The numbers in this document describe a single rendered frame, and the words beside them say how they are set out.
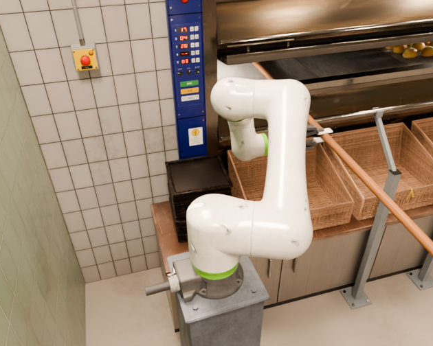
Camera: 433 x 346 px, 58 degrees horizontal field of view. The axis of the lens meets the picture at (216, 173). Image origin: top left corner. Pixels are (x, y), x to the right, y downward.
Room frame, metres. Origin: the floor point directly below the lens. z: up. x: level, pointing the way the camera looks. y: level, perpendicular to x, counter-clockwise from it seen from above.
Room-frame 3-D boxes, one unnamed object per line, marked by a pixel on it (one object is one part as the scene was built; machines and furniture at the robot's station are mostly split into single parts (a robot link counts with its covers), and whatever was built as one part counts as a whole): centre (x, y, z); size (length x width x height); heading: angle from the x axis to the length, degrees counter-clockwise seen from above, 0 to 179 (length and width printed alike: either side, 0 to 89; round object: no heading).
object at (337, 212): (1.68, -0.38, 0.72); 0.56 x 0.49 x 0.28; 104
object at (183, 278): (0.66, 0.06, 1.23); 0.26 x 0.15 x 0.06; 108
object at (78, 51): (1.65, 0.56, 1.46); 0.10 x 0.07 x 0.10; 105
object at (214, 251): (0.68, -0.01, 1.36); 0.16 x 0.13 x 0.19; 82
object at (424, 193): (1.83, -0.96, 0.72); 0.56 x 0.49 x 0.28; 105
